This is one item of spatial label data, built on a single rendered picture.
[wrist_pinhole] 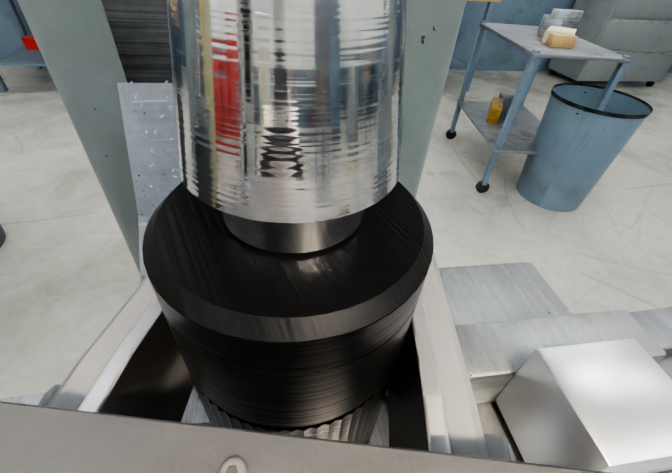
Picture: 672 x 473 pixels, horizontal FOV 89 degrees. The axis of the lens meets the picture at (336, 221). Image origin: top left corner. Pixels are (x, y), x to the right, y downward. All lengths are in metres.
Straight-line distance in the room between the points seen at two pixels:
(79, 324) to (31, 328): 0.16
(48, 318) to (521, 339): 1.68
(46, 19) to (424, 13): 0.38
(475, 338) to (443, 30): 0.35
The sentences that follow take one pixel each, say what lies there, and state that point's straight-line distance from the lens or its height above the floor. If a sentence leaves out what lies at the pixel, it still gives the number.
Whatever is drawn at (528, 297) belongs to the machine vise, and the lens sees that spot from 0.34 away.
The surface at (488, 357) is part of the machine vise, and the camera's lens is 0.23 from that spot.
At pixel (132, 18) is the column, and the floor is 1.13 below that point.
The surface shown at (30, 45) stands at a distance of 4.51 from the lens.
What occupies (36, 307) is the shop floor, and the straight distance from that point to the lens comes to 1.83.
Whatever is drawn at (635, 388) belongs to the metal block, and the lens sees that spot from 0.23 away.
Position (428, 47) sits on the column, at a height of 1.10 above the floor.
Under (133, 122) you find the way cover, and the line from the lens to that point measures 0.45.
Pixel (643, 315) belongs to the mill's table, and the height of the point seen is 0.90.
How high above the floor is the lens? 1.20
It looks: 39 degrees down
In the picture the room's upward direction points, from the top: 5 degrees clockwise
